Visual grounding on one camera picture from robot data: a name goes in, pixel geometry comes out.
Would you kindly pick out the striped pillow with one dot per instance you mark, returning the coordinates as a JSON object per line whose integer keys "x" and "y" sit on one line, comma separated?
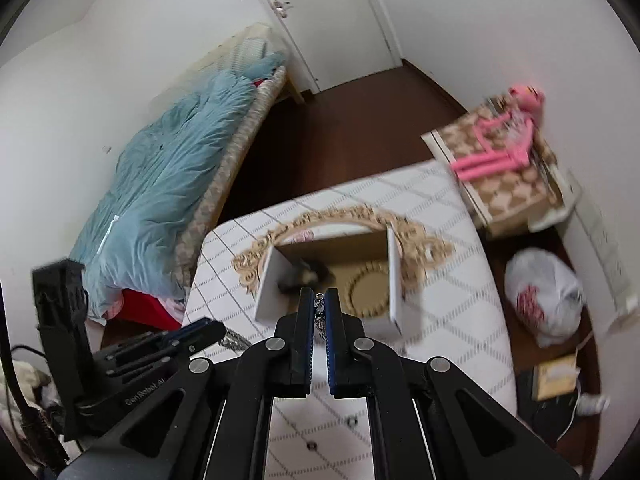
{"x": 250, "y": 51}

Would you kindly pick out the bed with blue duvet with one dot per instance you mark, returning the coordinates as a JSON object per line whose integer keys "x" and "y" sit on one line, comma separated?
{"x": 165, "y": 175}

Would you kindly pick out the white wall unit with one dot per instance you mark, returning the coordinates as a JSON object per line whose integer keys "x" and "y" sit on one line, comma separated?
{"x": 602, "y": 255}

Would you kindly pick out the dark blurred jewelry piece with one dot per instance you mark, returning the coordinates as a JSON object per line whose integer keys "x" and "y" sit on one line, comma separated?
{"x": 305, "y": 275}

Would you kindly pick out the white door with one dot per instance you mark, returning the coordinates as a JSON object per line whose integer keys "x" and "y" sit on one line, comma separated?
{"x": 320, "y": 15}

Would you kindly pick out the white diamond-patterned tablecloth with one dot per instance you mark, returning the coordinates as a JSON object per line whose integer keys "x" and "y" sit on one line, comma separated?
{"x": 450, "y": 320}

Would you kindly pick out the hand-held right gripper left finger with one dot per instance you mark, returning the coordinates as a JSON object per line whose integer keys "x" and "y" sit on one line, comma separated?
{"x": 306, "y": 345}

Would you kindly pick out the pink plush toy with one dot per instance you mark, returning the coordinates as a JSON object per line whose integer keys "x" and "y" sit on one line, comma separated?
{"x": 487, "y": 160}

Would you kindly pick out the red cloth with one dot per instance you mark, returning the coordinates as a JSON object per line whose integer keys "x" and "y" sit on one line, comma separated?
{"x": 145, "y": 306}

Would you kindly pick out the ornate gold framed mirror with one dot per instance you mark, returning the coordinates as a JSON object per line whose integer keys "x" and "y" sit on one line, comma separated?
{"x": 260, "y": 255}

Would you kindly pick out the beige patterned mattress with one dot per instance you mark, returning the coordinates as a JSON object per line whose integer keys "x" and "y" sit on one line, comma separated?
{"x": 235, "y": 150}

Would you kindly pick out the white plastic bag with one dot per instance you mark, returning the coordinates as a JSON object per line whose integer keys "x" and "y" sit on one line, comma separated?
{"x": 545, "y": 295}

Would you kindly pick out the small brown cardboard box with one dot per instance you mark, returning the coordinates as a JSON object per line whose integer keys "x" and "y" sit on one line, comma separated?
{"x": 557, "y": 375}

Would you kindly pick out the white cardboard box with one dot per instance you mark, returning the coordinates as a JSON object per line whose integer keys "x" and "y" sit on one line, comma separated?
{"x": 272, "y": 290}

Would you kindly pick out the white headboard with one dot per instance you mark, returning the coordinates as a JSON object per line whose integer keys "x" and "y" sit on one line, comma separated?
{"x": 220, "y": 55}

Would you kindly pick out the beige checkered storage box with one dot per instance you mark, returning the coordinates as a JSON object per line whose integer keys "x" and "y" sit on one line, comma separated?
{"x": 505, "y": 200}

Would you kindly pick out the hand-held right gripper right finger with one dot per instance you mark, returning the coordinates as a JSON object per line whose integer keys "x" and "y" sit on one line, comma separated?
{"x": 332, "y": 345}

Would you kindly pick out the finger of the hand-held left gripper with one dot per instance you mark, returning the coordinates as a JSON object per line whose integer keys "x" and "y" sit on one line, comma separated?
{"x": 145, "y": 357}
{"x": 197, "y": 331}

